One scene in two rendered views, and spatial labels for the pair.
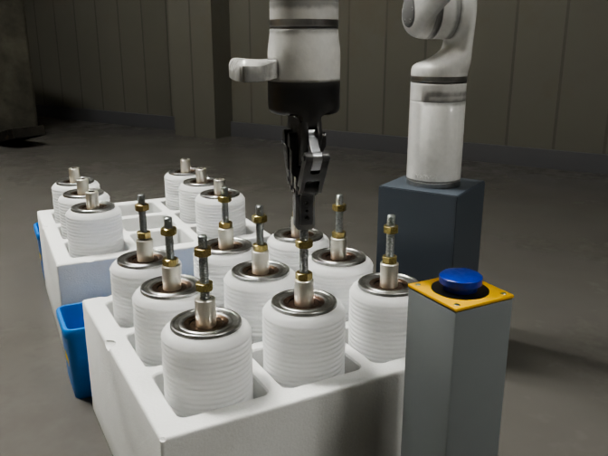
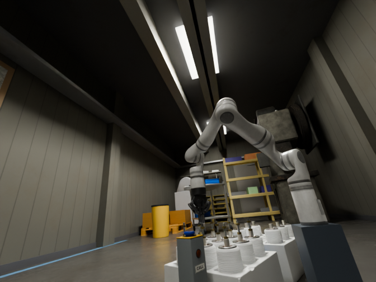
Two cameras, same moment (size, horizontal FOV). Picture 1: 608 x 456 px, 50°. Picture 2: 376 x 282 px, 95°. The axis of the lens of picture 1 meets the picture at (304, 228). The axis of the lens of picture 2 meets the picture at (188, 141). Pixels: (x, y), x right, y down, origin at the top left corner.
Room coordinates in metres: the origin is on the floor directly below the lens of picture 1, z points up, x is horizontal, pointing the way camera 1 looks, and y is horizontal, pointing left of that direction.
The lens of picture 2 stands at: (0.35, -0.83, 0.39)
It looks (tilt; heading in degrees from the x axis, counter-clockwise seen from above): 23 degrees up; 69
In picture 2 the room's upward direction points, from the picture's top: 6 degrees counter-clockwise
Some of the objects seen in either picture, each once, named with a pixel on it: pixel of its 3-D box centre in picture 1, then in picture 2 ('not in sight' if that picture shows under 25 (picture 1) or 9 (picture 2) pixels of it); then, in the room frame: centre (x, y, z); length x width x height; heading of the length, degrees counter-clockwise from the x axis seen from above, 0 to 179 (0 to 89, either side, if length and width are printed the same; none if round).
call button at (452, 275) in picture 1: (460, 283); (189, 234); (0.58, -0.15, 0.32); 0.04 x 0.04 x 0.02
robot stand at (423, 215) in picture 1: (428, 264); (327, 266); (1.11, -0.22, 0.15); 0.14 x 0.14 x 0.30; 57
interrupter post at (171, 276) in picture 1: (171, 277); not in sight; (0.74, 0.16, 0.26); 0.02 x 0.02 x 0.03
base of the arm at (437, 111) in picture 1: (435, 133); (305, 202); (1.11, -0.22, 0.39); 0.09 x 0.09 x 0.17; 57
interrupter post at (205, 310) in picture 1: (205, 312); not in sight; (0.64, 0.10, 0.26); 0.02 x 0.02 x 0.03
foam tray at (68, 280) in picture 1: (149, 263); (267, 253); (1.29, 0.32, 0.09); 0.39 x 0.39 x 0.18; 26
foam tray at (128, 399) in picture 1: (262, 383); (224, 281); (0.80, 0.06, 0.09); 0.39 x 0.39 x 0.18; 28
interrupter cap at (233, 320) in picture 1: (205, 323); not in sight; (0.64, 0.10, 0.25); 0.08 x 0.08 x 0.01
